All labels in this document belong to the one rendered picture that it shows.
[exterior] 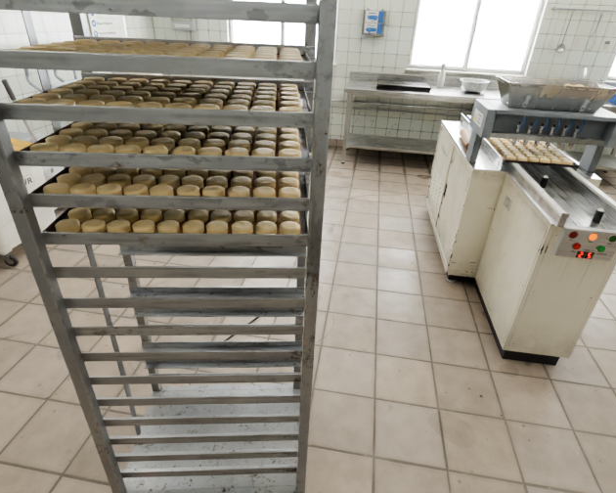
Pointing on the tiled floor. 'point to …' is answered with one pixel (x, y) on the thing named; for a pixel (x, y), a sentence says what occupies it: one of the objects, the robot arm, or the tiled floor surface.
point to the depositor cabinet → (466, 201)
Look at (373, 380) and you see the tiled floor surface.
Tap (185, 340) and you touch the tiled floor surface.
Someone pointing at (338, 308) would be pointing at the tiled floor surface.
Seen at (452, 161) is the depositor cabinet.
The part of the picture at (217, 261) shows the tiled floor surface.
